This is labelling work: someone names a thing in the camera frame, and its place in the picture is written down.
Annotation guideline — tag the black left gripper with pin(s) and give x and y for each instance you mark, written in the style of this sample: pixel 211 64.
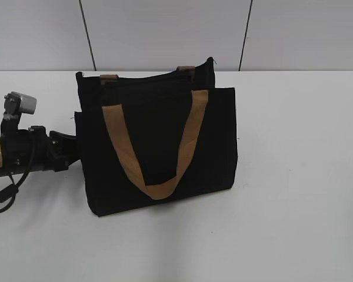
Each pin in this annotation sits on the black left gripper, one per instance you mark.
pixel 34 148

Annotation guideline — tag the black tote bag tan handles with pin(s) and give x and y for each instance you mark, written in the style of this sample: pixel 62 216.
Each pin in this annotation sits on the black tote bag tan handles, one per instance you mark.
pixel 153 140

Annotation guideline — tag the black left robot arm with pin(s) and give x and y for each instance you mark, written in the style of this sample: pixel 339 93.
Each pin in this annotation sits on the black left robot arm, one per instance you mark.
pixel 34 149

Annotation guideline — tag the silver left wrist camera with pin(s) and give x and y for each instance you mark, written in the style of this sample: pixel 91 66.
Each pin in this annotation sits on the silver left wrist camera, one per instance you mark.
pixel 18 103

